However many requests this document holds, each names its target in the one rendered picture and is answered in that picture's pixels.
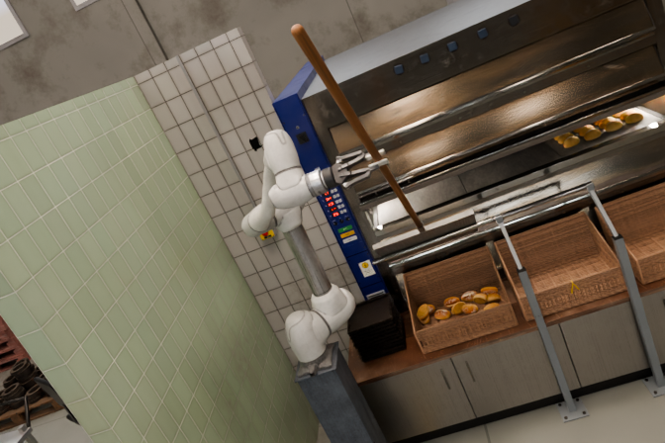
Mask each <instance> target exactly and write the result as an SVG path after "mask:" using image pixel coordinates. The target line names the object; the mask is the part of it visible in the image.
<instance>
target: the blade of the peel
mask: <svg viewBox="0 0 665 443"><path fill-rule="evenodd" d="M475 222H476V219H475V215H474V212H473V210H472V209H471V210H469V211H466V212H463V213H461V214H458V215H455V216H452V217H450V218H447V219H444V220H441V221H437V222H434V223H432V224H429V225H426V226H425V229H426V231H424V232H419V231H418V230H417V229H415V230H413V231H410V232H407V233H404V234H402V235H399V236H396V237H393V238H391V239H388V240H385V241H383V242H380V243H377V244H374V245H372V246H373V249H374V251H375V252H376V253H377V254H379V255H380V256H381V257H383V256H385V255H388V254H391V253H394V252H396V251H399V250H402V249H405V248H407V247H410V246H413V245H416V244H418V243H421V242H424V241H427V240H430V239H432V238H435V237H438V236H441V235H443V234H446V233H449V232H452V231H454V230H457V229H460V228H463V227H465V226H468V225H470V224H473V223H475ZM476 231H479V230H478V228H476V229H473V230H470V231H467V232H464V233H462V234H459V235H456V236H453V237H451V238H449V239H446V240H443V241H440V242H438V243H435V244H432V245H429V246H427V247H424V248H421V249H418V250H416V251H413V252H410V253H407V254H404V255H402V256H399V257H396V258H393V259H391V260H388V261H386V262H387V263H391V262H393V261H396V260H399V259H402V258H405V257H407V256H410V255H413V254H416V253H419V252H421V251H424V250H427V249H430V248H433V247H435V246H438V245H441V244H444V243H445V242H448V241H451V240H454V239H457V238H459V237H462V236H465V235H468V234H471V233H473V232H476Z"/></svg>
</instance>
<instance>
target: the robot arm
mask: <svg viewBox="0 0 665 443"><path fill-rule="evenodd" d="M263 145H264V157H263V162H264V165H265V166H264V173H263V188H262V203H261V204H259V205H258V206H257V207H255V208H254V209H253V210H252V211H251V212H250V213H249V214H248V215H246V216H245V217H244V219H243V220H242V223H241V228H242V230H243V232H244V233H245V234H246V235H247V236H250V237H258V236H260V235H262V234H263V233H266V232H268V231H269V230H271V229H273V228H275V227H276V228H277V229H278V230H279V231H281V232H283V234H284V236H285V238H286V240H287V242H288V244H289V246H290V248H291V250H292V252H293V254H294V256H295V258H296V260H297V262H298V264H299V266H300V268H301V270H302V272H303V274H304V277H305V279H306V281H307V283H308V285H309V287H310V289H311V291H312V293H313V294H312V297H311V301H312V308H313V309H312V310H311V311H307V310H297V311H294V312H292V313H291V314H290V315H289V316H288V317H287V319H286V321H285V333H286V337H287V340H288V342H289V344H290V346H291V348H292V350H293V352H294V354H295V355H296V356H297V358H298V360H299V362H300V369H299V372H298V377H299V378H301V377H303V376H305V375H308V374H310V375H311V377H315V376H316V374H317V372H318V371H320V370H322V369H328V368H330V367H332V366H333V363H332V359H333V348H334V344H333V343H330V344H326V342H327V340H328V338H329V336H330V335H331V334H332V333H334V332H335V331H337V330H338V329H339V328H340V327H342V326H343V325H344V324H345V323H346V322H347V321H348V320H349V318H350V317H351V316H352V314H353V312H354V310H355V298H354V296H353V295H352V293H351V292H349V291H348V290H346V289H343V288H339V287H338V286H336V285H334V284H331V283H330V281H329V279H328V277H327V274H326V272H325V270H324V268H323V266H322V264H321V262H320V260H319V258H318V256H317V254H316V252H315V250H314V247H313V245H312V243H311V241H310V239H309V237H308V236H307V233H306V231H305V229H304V227H303V225H302V221H303V218H302V210H303V209H304V207H305V203H307V202H309V201H310V200H311V199H313V198H315V197H318V196H320V195H321V194H324V193H327V192H328V190H329V189H331V188H334V187H337V186H338V185H343V186H344V187H345V188H346V189H347V190H349V189H350V188H351V187H352V186H354V185H356V184H358V183H360V182H362V181H365V180H367V179H369V178H370V177H371V173H372V171H375V170H377V169H379V168H380V167H379V166H382V165H384V164H387V163H389V161H388V159H387V158H385V159H383V160H380V161H377V162H375V163H372V164H369V165H368V167H367V168H363V169H359V170H355V171H348V170H349V169H350V168H351V167H353V166H355V165H357V164H358V163H360V162H362V161H364V160H365V159H367V160H371V159H373V158H372V157H371V155H370V154H369V152H368V153H366V154H364V153H363V152H362V151H361V150H359V151H356V152H353V153H350V154H347V155H344V156H337V157H336V164H335V165H334V166H331V167H328V168H326V169H323V170H322V171H321V170H320V169H318V170H315V171H313V172H310V173H307V174H304V172H303V170H302V168H301V165H300V160H299V156H298V153H297V150H296V147H295V145H294V143H293V140H292V139H291V137H290V136H289V135H288V134H287V133H286V132H284V131H282V130H275V131H272V132H269V133H267V134H266V136H265V137H264V142H263ZM353 158H355V159H353ZM350 159H353V160H351V161H350V162H348V163H345V164H340V163H342V162H343V161H347V160H350ZM359 175H361V176H359ZM355 176H359V177H357V178H355V179H353V180H351V181H349V182H346V181H347V180H348V179H349V178H353V177H355ZM345 182H346V183H345Z"/></svg>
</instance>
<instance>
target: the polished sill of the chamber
mask: <svg viewBox="0 0 665 443"><path fill-rule="evenodd" d="M663 131H665V120H663V121H660V122H658V123H655V124H652V125H650V126H647V127H644V128H642V129H639V130H636V131H634V132H631V133H627V134H624V135H621V136H618V137H616V138H613V139H610V140H608V141H605V142H602V143H600V144H597V145H594V146H592V147H589V148H586V149H584V150H581V151H578V152H576V153H573V154H570V155H568V156H565V157H562V158H560V159H557V160H554V161H552V162H549V163H546V164H544V165H541V166H538V167H536V168H533V169H530V170H528V171H526V172H523V173H521V174H518V175H515V176H513V177H510V178H507V179H505V180H502V181H499V182H497V183H494V184H491V185H489V186H486V187H483V188H481V189H478V190H475V191H473V192H470V193H467V194H465V195H462V196H459V197H457V198H454V199H451V200H449V201H446V202H443V203H441V204H438V205H435V206H433V207H430V208H427V209H425V210H422V211H419V212H417V213H416V214H417V216H418V218H419V219H420V221H423V220H425V219H428V218H431V217H433V216H436V215H439V214H442V213H444V212H447V211H450V210H452V209H455V208H458V207H460V206H463V205H466V204H469V203H471V202H474V201H477V200H479V199H482V198H485V197H487V196H490V195H493V194H495V193H498V192H501V191H504V190H506V189H509V188H512V187H514V186H517V185H519V184H521V183H524V182H527V181H530V180H532V179H535V178H538V177H540V176H543V175H546V174H548V173H551V172H554V171H556V170H559V169H562V168H565V167H567V166H570V165H573V164H575V163H578V162H581V161H583V160H586V159H589V158H592V157H594V156H597V155H600V154H602V153H605V152H608V151H610V150H613V149H616V148H618V147H621V146H624V145H627V144H629V143H632V142H635V141H637V140H640V139H643V138H645V137H648V136H651V135H654V134H656V133H661V132H663ZM413 223H414V221H413V220H412V218H411V217H410V216H406V217H403V218H401V219H398V220H395V221H391V222H388V223H386V224H383V225H380V226H378V227H375V228H374V233H375V235H376V237H378V236H381V235H383V234H386V233H389V232H391V231H394V230H397V229H399V228H402V227H405V226H407V225H410V224H413Z"/></svg>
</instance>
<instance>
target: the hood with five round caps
mask: <svg viewBox="0 0 665 443"><path fill-rule="evenodd" d="M630 1H632V0H530V1H527V2H525V3H523V4H521V5H519V6H517V7H515V8H512V9H510V10H508V11H505V12H503V13H501V14H498V15H496V16H494V17H492V18H489V19H487V20H485V21H482V22H480V23H478V24H475V25H473V26H471V27H469V28H466V29H464V30H462V31H459V32H457V33H455V34H452V35H450V36H448V37H446V38H443V39H441V40H439V41H436V42H434V43H432V44H428V45H426V46H424V47H421V48H419V49H417V50H414V51H412V52H410V53H407V54H405V55H403V56H401V57H398V58H396V59H394V60H391V61H389V62H387V63H384V64H382V65H380V66H378V67H375V68H373V69H371V70H368V71H366V72H364V73H361V74H359V75H357V76H355V77H352V78H350V79H348V80H345V81H343V82H341V83H338V84H337V85H338V86H339V88H340V89H341V91H342V93H343V94H344V96H345V98H346V99H347V101H348V103H349V104H350V106H351V108H352V109H353V111H354V113H355V114H356V116H359V115H361V114H363V113H366V112H368V111H370V110H373V109H375V108H378V107H380V106H382V105H385V104H387V103H390V102H392V101H394V100H397V99H399V98H401V97H404V96H406V95H409V94H411V93H413V92H416V91H418V90H421V89H423V88H425V87H428V86H430V85H431V84H434V83H436V82H439V81H441V80H443V79H446V78H448V77H451V76H453V75H455V74H458V73H460V72H462V71H465V70H467V69H470V68H472V67H474V66H477V65H479V64H482V63H484V62H486V61H489V60H491V59H493V58H496V57H498V56H501V55H503V54H505V53H508V52H510V51H513V50H515V49H517V48H520V47H522V46H524V45H527V44H531V43H533V42H535V41H538V40H540V39H542V38H545V37H547V36H550V35H552V34H554V33H557V32H559V31H562V30H564V29H566V28H569V27H571V26H573V25H576V24H578V23H581V22H583V21H585V20H588V19H590V18H593V17H595V16H597V15H600V14H602V13H604V12H607V11H609V10H611V9H613V8H615V7H618V6H620V5H623V4H625V3H627V2H630ZM313 97H314V99H315V101H316V104H317V106H318V108H319V110H320V112H321V115H322V117H323V119H324V121H325V124H326V126H327V128H330V127H332V126H335V125H337V124H339V123H342V122H344V121H347V118H346V117H345V115H344V114H343V112H342V111H341V109H340V108H339V106H338V104H337V103H336V101H335V100H334V98H333V96H332V95H331V93H330V92H329V90H328V89H326V90H323V91H321V92H319V93H316V94H314V95H313Z"/></svg>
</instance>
